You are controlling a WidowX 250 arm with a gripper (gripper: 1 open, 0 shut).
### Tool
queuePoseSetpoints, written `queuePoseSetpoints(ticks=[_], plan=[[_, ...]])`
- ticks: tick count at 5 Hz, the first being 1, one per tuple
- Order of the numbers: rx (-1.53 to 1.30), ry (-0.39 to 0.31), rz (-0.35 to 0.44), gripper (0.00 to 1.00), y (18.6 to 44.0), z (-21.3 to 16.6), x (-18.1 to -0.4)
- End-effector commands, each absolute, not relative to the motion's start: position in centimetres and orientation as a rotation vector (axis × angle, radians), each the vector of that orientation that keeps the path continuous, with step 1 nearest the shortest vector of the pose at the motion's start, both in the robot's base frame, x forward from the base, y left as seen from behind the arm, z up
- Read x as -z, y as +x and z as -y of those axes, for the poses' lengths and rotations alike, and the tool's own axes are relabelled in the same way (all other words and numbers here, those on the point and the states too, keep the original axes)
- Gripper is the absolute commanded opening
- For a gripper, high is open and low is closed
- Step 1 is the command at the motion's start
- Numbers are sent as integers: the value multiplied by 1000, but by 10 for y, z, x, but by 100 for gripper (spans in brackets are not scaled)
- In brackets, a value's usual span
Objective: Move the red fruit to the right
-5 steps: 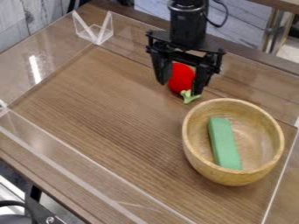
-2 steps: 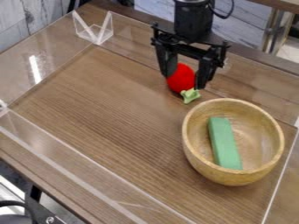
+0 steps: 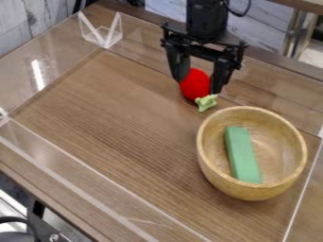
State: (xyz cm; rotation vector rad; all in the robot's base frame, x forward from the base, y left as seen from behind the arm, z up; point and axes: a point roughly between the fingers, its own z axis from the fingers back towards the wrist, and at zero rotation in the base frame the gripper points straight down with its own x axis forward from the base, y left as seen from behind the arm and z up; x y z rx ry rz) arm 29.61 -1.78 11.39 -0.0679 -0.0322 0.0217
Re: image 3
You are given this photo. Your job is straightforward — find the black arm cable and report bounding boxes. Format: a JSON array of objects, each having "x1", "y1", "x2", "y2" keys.
[{"x1": 221, "y1": 0, "x2": 252, "y2": 18}]

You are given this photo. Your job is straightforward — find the clear acrylic corner bracket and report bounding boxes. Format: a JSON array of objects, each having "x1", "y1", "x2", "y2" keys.
[{"x1": 77, "y1": 11, "x2": 122, "y2": 49}]

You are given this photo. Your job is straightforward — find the clear acrylic tray wall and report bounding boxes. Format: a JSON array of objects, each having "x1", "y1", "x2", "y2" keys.
[{"x1": 0, "y1": 109, "x2": 210, "y2": 242}]

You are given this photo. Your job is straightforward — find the wooden bowl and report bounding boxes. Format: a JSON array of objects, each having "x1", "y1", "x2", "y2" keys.
[{"x1": 196, "y1": 106, "x2": 308, "y2": 201}]

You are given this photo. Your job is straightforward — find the black table frame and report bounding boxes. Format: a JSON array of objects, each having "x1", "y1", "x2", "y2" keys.
[{"x1": 0, "y1": 199, "x2": 73, "y2": 242}]

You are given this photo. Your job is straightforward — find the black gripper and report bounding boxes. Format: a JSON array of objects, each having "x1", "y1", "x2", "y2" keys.
[{"x1": 160, "y1": 0, "x2": 248, "y2": 95}]

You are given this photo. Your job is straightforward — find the red plush strawberry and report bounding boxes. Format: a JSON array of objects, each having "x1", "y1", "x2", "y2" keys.
[{"x1": 178, "y1": 68, "x2": 217, "y2": 112}]

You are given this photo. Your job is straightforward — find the metal leg in background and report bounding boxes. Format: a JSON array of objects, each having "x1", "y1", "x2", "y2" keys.
[{"x1": 282, "y1": 9, "x2": 318, "y2": 60}]

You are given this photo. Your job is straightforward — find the green rectangular block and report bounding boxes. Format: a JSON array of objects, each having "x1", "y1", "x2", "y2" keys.
[{"x1": 224, "y1": 127, "x2": 262, "y2": 183}]

